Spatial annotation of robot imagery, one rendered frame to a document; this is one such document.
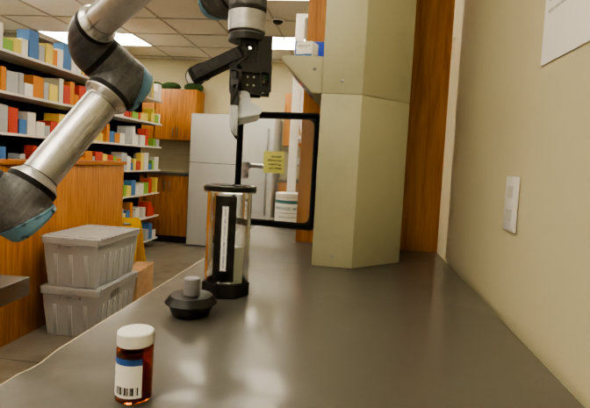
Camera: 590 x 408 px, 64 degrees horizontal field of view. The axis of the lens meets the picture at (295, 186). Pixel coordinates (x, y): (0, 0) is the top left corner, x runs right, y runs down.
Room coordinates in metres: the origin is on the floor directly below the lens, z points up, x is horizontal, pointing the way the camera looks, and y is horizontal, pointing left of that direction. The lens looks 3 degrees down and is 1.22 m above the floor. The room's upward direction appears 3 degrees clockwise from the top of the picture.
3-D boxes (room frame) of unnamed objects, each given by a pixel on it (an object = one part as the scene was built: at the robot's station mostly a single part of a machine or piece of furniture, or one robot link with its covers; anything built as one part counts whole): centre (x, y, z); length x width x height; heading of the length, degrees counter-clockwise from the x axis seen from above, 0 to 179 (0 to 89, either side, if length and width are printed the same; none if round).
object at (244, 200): (0.98, 0.13, 1.06); 0.11 x 0.11 x 0.21
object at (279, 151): (1.65, 0.07, 1.19); 0.30 x 0.01 x 0.40; 73
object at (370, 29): (1.43, -0.20, 1.32); 0.32 x 0.25 x 0.77; 173
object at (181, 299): (0.83, 0.17, 0.97); 0.09 x 0.09 x 0.07
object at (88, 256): (3.30, 1.38, 0.49); 0.60 x 0.42 x 0.33; 173
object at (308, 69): (1.46, -0.02, 1.46); 0.32 x 0.12 x 0.10; 173
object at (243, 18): (0.96, 0.11, 1.49); 0.08 x 0.08 x 0.05
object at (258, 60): (0.95, 0.10, 1.41); 0.09 x 0.08 x 0.12; 96
